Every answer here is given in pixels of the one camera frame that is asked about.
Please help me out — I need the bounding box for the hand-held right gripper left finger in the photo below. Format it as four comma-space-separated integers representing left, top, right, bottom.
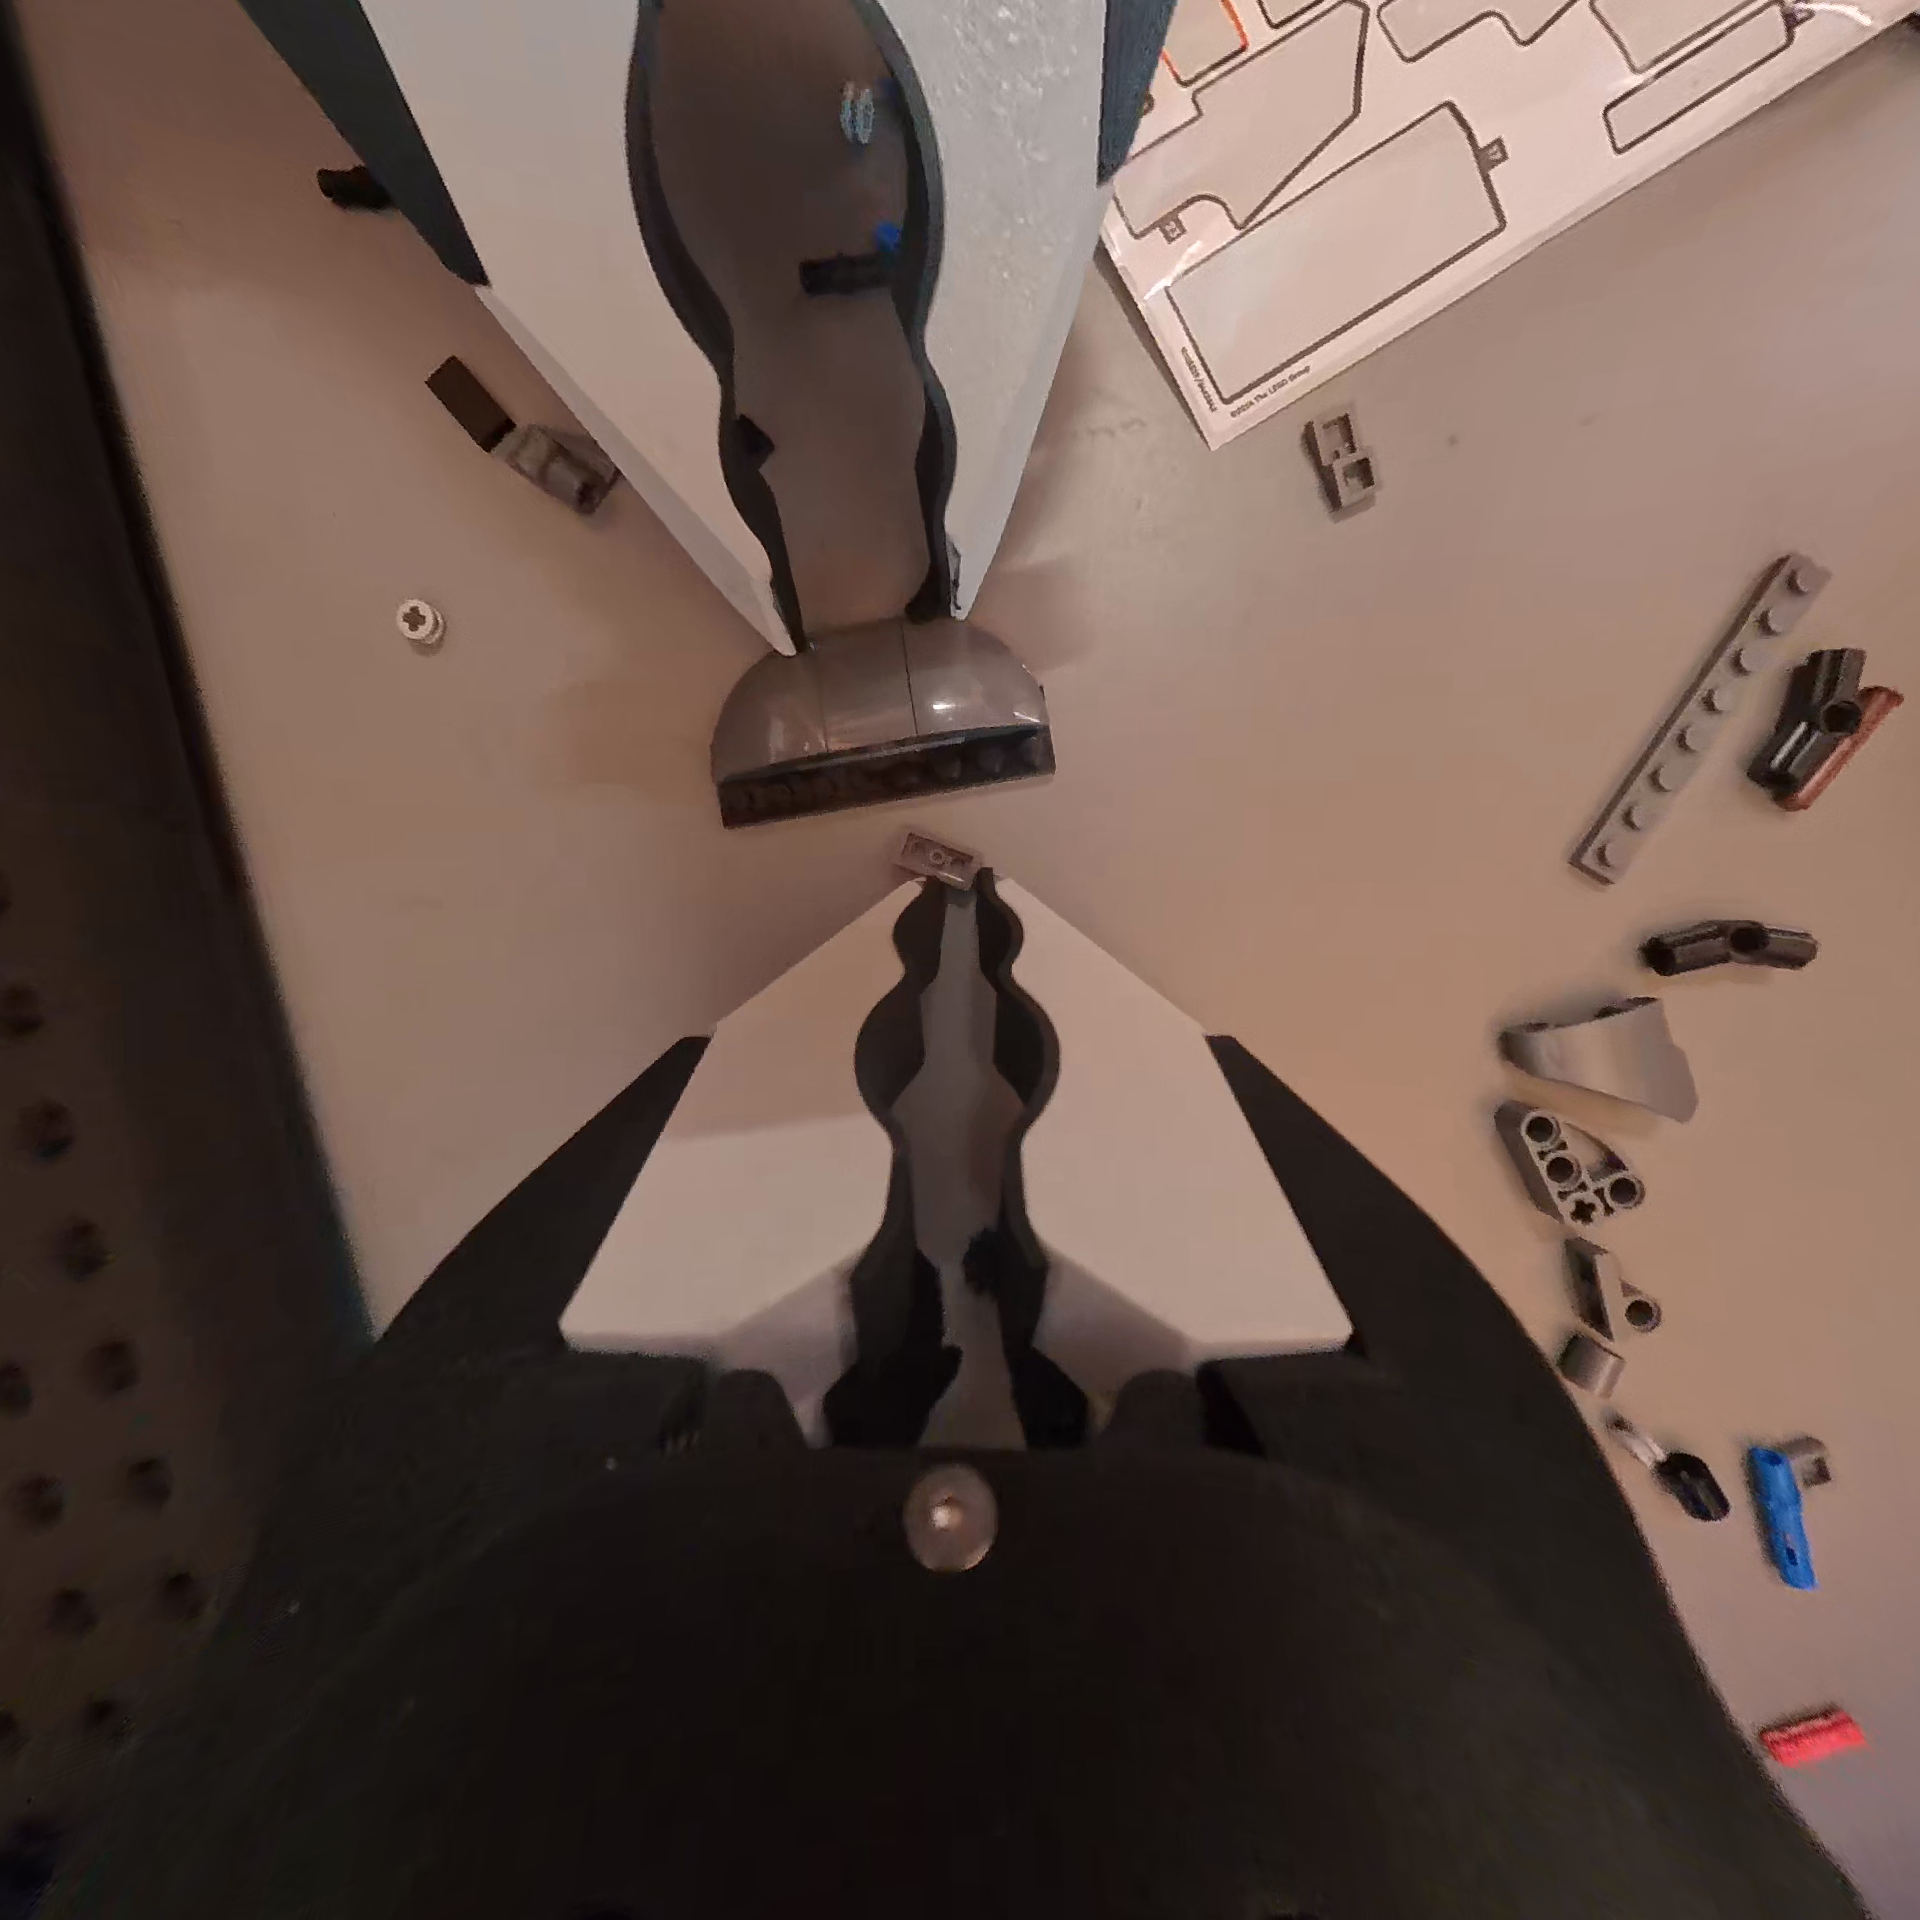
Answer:
556, 877, 963, 1445

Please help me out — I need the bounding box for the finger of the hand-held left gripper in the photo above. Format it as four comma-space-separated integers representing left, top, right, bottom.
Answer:
357, 0, 819, 660
851, 0, 1119, 623

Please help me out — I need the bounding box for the black angled lego connector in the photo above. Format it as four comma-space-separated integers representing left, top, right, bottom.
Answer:
1640, 916, 1818, 978

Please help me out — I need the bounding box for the lego sticker sheet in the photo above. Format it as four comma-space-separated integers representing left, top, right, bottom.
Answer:
1100, 0, 1920, 449

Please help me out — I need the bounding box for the black perforated pad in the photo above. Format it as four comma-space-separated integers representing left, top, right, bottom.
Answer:
0, 0, 376, 1876

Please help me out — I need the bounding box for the thin light grey lego liftarm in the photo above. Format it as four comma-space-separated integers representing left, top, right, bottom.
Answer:
1493, 1101, 1645, 1235

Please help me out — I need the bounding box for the long light grey lego plate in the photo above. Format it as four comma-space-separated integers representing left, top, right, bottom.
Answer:
1570, 552, 1833, 888

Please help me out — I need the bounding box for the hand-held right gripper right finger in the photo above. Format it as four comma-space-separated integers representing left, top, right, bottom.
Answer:
975, 869, 1354, 1445

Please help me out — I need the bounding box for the small grey lego bracket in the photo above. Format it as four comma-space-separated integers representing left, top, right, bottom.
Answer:
1302, 400, 1382, 522

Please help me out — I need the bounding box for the grey curved lego slope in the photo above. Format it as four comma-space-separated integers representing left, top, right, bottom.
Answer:
1494, 996, 1700, 1122

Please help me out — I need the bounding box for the small black lego piece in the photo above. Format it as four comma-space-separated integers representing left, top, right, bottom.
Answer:
424, 354, 513, 449

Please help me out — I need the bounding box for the black connector with brown axle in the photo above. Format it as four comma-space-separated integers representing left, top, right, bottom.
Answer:
1742, 647, 1904, 814

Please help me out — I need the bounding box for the grey lego clip piece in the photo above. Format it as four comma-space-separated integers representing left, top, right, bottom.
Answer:
504, 425, 619, 515

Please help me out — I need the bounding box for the black plate lego assembly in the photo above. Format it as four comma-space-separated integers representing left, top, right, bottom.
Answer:
707, 613, 1055, 828

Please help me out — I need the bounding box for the small grey piece with hole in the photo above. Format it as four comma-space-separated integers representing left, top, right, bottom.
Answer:
1563, 1236, 1665, 1337

